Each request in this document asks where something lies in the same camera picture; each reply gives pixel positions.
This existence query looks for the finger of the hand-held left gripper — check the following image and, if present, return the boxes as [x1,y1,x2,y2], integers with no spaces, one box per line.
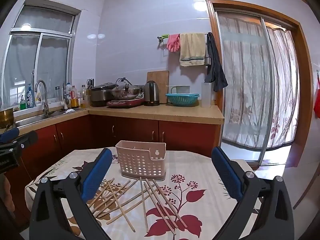
[12,131,38,151]
[0,127,20,143]

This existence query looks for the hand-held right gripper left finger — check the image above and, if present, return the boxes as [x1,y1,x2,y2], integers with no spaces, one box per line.
[29,148,113,240]

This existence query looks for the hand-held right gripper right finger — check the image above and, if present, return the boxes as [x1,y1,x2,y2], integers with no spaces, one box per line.
[211,146,294,240]

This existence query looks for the pink plastic utensil basket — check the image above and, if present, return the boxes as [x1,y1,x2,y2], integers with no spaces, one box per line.
[115,140,167,181]

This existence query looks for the pile of wooden chopsticks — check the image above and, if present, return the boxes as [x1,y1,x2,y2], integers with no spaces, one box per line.
[87,177,187,235]

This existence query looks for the brass pot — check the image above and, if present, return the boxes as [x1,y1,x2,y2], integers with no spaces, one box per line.
[0,109,14,129]

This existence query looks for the steel kitchen sink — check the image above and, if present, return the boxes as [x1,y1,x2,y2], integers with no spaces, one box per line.
[14,109,66,128]

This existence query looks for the white yellow detergent bottle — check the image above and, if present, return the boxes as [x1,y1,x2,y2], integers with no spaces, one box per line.
[35,84,43,106]

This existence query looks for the steel kitchen faucet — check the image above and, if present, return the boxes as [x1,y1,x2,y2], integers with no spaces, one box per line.
[34,80,49,114]

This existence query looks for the floral tablecloth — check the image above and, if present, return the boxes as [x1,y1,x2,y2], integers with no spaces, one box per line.
[25,147,261,240]

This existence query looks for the red label oil bottle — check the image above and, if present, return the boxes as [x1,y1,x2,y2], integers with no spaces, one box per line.
[70,85,79,109]

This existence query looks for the yellow oil bottle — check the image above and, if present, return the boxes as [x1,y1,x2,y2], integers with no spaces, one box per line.
[80,85,87,108]

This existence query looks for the red induction cooker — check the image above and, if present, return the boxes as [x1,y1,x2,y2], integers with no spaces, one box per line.
[107,97,146,109]

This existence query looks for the grey rice cooker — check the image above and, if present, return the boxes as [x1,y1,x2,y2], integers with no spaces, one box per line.
[90,82,117,107]

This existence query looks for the white translucent container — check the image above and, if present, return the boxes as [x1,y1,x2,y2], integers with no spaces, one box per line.
[201,82,216,108]

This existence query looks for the teal plastic colander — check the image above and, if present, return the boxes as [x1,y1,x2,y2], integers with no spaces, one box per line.
[165,93,200,107]

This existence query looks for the beige kitchen countertop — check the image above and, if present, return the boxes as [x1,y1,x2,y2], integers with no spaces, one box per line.
[0,104,225,136]

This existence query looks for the sheer floral curtain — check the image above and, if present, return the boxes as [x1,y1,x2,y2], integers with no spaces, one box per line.
[219,15,300,153]

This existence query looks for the steel electric kettle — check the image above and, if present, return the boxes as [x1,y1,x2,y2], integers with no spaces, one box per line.
[144,80,160,106]

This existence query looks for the dark grey cloth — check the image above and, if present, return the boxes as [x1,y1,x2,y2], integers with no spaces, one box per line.
[204,32,229,92]

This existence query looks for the wooden cutting board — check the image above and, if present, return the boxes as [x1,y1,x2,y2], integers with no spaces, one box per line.
[147,70,170,104]

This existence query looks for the red hanging bag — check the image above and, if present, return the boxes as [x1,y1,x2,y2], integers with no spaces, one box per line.
[313,76,320,119]

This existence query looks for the beige towel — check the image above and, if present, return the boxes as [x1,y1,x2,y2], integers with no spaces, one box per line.
[179,33,206,68]

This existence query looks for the pink rubber gloves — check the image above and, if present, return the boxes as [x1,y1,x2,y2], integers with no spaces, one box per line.
[167,33,181,53]

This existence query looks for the aluminium frame window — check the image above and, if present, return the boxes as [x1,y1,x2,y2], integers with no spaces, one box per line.
[0,0,82,107]

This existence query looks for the white green handled mug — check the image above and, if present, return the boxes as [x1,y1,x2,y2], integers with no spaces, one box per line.
[166,85,191,95]

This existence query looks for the wooden frame sliding door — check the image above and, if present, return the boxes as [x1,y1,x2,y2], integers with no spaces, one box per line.
[205,0,314,168]

